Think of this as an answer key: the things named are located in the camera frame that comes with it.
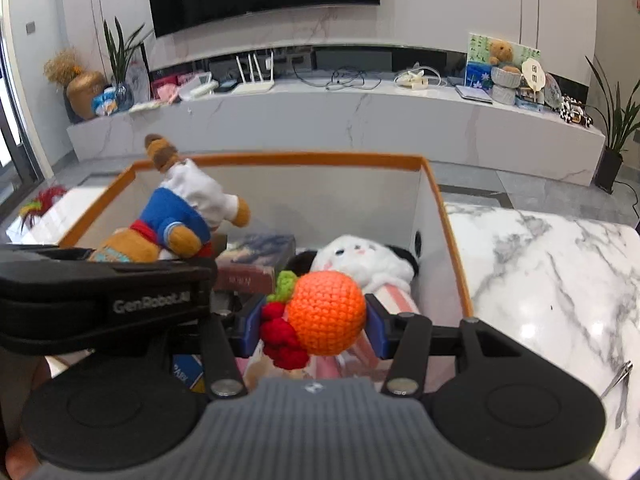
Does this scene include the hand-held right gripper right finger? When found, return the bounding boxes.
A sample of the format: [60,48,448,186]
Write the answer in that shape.
[365,293,531,397]

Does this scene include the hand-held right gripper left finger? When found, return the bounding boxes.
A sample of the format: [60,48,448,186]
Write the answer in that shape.
[200,295,266,400]

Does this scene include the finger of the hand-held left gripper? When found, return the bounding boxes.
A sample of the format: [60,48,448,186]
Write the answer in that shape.
[0,244,219,294]

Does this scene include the orange crochet fruit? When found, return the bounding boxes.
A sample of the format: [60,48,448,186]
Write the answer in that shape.
[260,270,369,372]

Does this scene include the bear plush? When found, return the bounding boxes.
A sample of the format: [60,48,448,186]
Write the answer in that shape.
[90,132,252,264]

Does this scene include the dark printed box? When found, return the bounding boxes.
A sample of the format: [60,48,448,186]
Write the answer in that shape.
[215,232,297,294]

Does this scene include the panda plush with striped cup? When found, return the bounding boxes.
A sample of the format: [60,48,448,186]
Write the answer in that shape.
[290,234,422,362]

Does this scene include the orange cardboard box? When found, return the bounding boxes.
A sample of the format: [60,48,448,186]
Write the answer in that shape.
[59,152,475,392]

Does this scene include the red feather toy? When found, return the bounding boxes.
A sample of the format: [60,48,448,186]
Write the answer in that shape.
[19,185,69,234]

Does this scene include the blue snack bags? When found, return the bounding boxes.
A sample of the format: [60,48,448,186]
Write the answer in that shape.
[91,87,120,116]

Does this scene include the plant in blue glass vase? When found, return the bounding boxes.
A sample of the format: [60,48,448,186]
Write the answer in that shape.
[102,17,147,112]

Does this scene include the gold vase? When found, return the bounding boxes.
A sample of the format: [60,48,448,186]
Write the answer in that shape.
[66,71,109,121]

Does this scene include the white router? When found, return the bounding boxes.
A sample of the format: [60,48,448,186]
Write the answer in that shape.
[232,50,275,95]

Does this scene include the dried flowers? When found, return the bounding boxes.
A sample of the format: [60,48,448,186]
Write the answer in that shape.
[44,49,84,87]

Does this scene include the metal nail clipper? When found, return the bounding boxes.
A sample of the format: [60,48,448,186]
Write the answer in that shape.
[600,360,634,431]

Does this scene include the grey laptop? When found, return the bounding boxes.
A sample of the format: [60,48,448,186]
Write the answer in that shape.
[455,84,494,105]

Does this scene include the potted green plant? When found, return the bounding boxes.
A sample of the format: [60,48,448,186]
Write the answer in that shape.
[585,55,640,194]

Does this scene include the green blue painting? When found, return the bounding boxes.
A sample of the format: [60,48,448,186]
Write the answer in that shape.
[465,32,542,94]

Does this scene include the cow print toy car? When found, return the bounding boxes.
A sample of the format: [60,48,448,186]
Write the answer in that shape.
[560,95,594,127]

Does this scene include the round white hand fan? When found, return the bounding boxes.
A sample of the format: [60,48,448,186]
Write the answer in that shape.
[520,57,547,97]

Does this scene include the brown teddy bear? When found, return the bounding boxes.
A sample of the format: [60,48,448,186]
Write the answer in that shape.
[489,40,522,74]

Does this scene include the white corded device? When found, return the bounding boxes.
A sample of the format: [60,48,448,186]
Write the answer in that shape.
[395,67,442,92]

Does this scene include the black cable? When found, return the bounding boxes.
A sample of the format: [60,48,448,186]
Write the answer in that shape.
[325,66,377,91]

